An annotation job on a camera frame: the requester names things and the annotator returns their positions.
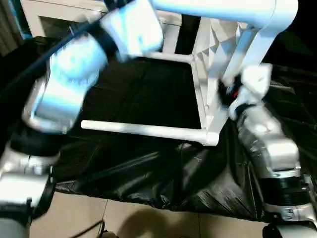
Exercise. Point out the white glass-door cabinet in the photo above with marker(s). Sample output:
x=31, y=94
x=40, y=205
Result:
x=62, y=10

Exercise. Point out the small brown rounded object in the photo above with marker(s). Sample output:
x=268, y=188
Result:
x=110, y=235

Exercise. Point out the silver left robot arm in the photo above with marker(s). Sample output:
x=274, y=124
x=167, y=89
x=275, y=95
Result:
x=67, y=94

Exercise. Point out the grey curtain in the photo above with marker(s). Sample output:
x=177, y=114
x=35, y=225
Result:
x=10, y=29

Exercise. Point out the white plastic table top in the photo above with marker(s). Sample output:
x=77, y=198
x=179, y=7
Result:
x=213, y=119

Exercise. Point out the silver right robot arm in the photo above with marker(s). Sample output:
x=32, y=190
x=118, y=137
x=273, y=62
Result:
x=272, y=148

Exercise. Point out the black work mat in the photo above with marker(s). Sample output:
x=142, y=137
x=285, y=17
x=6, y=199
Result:
x=148, y=99

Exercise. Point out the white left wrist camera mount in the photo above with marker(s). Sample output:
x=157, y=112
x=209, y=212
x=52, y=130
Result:
x=138, y=29

